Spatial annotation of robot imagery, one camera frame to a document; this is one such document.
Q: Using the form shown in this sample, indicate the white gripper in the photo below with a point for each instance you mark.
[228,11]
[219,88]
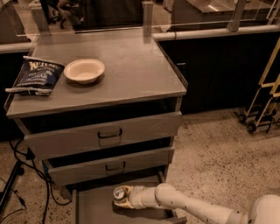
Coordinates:
[136,196]

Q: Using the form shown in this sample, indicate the redbull can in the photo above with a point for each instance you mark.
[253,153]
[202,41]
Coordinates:
[120,193]

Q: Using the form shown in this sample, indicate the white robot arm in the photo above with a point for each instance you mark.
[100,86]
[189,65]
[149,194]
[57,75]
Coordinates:
[264,210]

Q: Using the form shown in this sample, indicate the bottom grey drawer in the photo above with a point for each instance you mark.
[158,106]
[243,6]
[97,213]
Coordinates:
[93,201]

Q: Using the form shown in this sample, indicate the grey drawer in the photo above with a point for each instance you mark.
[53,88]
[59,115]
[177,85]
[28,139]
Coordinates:
[93,201]
[65,142]
[102,168]

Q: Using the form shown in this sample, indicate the middle grey drawer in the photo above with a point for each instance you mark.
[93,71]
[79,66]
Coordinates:
[102,168]

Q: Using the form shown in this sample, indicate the top grey drawer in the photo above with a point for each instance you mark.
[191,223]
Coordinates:
[65,142]

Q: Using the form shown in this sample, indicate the grey drawer cabinet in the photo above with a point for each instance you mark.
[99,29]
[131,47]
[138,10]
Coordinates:
[138,81]

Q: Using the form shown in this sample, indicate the black tripod leg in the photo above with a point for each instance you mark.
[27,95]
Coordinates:
[16,171]

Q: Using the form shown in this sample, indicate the blue kettle chips bag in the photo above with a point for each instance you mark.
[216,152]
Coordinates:
[37,77]

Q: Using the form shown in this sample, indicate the white railing bar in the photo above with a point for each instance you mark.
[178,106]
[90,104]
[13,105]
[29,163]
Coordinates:
[177,35]

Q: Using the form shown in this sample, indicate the clear acrylic barrier panel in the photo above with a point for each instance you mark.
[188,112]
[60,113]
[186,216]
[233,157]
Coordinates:
[21,18]

